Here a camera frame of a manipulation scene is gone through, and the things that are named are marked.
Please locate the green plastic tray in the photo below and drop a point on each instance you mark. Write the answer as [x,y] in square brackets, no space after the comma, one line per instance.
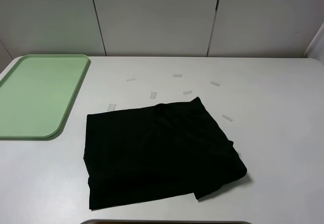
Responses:
[37,94]

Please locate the black short sleeve shirt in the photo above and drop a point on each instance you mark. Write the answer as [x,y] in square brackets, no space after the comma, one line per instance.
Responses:
[157,152]

